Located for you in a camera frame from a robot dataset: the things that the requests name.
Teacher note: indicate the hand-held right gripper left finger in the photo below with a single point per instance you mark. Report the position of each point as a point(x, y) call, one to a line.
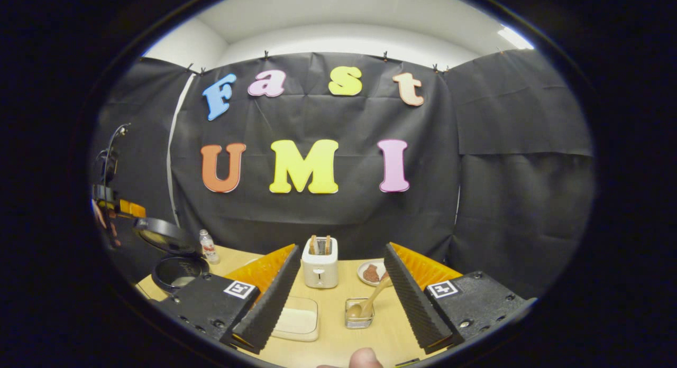
point(270, 304)

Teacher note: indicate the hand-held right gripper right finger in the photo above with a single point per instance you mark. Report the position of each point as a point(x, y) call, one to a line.
point(415, 304)

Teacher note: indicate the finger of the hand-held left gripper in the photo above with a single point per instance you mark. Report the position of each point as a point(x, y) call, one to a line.
point(132, 208)

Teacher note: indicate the clear box of rice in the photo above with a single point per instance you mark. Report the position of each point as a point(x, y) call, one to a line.
point(296, 320)

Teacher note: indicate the wooden spoon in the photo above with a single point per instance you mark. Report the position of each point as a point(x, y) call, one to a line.
point(370, 299)

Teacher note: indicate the dark grey rice cooker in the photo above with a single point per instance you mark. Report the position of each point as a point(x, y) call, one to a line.
point(174, 270)

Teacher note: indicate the small white plate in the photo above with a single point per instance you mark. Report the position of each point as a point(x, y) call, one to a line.
point(365, 279)

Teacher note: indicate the white toaster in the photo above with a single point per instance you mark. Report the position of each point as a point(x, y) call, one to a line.
point(320, 270)

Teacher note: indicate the brown toast slice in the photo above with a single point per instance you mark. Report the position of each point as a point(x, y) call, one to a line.
point(312, 245)
point(327, 245)

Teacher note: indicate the small clear bottle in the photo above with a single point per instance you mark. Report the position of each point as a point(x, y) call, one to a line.
point(209, 249)

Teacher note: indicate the black backdrop cloth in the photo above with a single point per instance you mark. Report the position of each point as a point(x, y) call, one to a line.
point(328, 214)

